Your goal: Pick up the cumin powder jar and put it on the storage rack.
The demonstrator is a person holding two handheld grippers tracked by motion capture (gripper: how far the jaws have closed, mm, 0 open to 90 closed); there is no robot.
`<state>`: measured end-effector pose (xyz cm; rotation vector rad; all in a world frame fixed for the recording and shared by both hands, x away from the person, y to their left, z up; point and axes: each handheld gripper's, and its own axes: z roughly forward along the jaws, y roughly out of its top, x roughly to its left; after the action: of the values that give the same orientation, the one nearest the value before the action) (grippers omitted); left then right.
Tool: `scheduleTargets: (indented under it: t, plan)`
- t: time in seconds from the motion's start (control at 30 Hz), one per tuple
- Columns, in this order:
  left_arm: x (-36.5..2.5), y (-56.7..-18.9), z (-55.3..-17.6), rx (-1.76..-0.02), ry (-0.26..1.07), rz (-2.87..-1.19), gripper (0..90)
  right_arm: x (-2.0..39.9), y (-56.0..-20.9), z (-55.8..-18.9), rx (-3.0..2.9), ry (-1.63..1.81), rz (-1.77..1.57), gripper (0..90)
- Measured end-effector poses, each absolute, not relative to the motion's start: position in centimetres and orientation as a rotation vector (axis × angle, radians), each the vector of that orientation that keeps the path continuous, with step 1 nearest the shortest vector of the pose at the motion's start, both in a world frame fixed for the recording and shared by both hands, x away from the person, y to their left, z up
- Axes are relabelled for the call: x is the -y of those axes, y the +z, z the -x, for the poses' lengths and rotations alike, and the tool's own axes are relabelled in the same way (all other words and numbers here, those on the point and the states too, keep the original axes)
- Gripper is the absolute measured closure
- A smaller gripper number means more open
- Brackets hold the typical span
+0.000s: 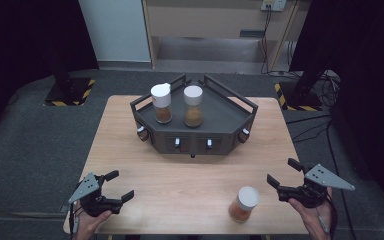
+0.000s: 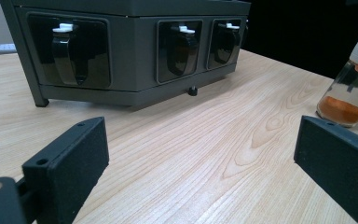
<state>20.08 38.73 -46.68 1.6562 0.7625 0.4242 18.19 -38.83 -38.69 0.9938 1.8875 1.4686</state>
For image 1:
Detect dark curtain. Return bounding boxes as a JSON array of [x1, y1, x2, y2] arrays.
[[0, 0, 100, 148], [289, 0, 384, 218]]

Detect black cables hanging from socket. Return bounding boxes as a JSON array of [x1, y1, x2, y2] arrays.
[[259, 9, 293, 76]]

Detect long black floor cable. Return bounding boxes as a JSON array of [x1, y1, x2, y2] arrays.
[[285, 114, 358, 240]]

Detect spice jar with spout lid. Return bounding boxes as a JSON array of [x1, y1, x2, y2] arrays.
[[150, 82, 173, 125]]

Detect wall power socket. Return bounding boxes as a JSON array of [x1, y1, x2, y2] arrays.
[[260, 0, 288, 13]]

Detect person's left hand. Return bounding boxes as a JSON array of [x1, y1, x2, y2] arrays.
[[73, 201, 113, 240]]

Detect light wooden cabinet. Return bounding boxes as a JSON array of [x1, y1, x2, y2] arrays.
[[141, 0, 302, 73]]

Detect black stand with striped base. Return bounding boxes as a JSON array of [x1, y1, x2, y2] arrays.
[[274, 0, 325, 112], [43, 0, 97, 108]]

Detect orange spice jar round lid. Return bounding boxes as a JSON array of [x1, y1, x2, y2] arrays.
[[228, 186, 261, 224]]

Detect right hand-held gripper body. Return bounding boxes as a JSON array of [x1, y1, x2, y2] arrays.
[[276, 163, 356, 209]]

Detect black corner shelf rack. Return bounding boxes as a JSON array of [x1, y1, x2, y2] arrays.
[[129, 74, 259, 159]]

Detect tan spice jar round lid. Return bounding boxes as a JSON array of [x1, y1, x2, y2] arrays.
[[183, 85, 205, 129]]

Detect right hand-held gripper cable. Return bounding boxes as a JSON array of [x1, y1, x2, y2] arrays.
[[314, 194, 338, 240]]

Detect white panel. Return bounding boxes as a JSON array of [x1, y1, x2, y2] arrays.
[[78, 0, 152, 64]]

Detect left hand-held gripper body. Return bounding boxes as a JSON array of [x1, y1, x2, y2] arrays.
[[67, 172, 124, 218]]

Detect person's right hand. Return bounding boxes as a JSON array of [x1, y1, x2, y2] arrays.
[[288, 186, 334, 240]]

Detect tangle of floor cables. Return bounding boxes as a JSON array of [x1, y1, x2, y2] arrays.
[[316, 70, 342, 108]]

